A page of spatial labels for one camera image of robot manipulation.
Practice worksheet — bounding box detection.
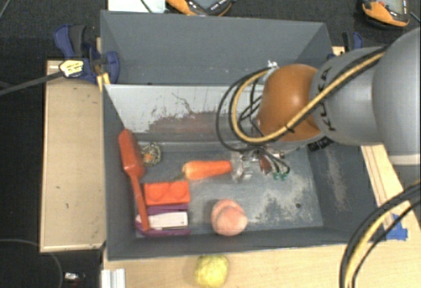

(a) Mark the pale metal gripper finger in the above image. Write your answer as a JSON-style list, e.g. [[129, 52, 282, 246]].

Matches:
[[231, 168, 253, 183], [231, 152, 253, 168]]

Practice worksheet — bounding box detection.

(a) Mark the orange toy carrot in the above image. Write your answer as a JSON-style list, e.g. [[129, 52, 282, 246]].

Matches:
[[181, 160, 234, 181]]

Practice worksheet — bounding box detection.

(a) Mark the pink toy peach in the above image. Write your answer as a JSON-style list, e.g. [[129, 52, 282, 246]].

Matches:
[[210, 199, 249, 237]]

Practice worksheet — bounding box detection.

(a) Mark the orange toy brick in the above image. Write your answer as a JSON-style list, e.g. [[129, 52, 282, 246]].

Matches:
[[143, 180, 191, 207]]

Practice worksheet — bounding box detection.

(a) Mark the purple and white box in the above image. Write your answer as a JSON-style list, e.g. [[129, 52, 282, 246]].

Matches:
[[134, 203, 193, 237]]

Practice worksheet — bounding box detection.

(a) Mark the dark patterned round toy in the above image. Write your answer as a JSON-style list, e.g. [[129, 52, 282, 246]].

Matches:
[[140, 141, 163, 168]]

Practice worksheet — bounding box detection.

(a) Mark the yellow-green round fruit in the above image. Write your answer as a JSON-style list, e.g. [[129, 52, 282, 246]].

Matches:
[[194, 254, 230, 288]]

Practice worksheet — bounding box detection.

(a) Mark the orange plastic toy shovel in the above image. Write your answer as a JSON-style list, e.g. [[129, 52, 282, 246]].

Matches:
[[117, 128, 151, 232]]

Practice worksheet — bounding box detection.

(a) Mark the grey metal bin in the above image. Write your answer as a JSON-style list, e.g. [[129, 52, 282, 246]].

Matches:
[[99, 9, 379, 262]]

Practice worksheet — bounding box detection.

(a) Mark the pale wood flat board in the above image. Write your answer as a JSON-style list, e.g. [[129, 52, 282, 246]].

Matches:
[[39, 59, 108, 253]]

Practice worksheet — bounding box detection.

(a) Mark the black cylinder on white bracket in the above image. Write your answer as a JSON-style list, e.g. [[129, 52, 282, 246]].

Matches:
[[307, 136, 331, 153]]

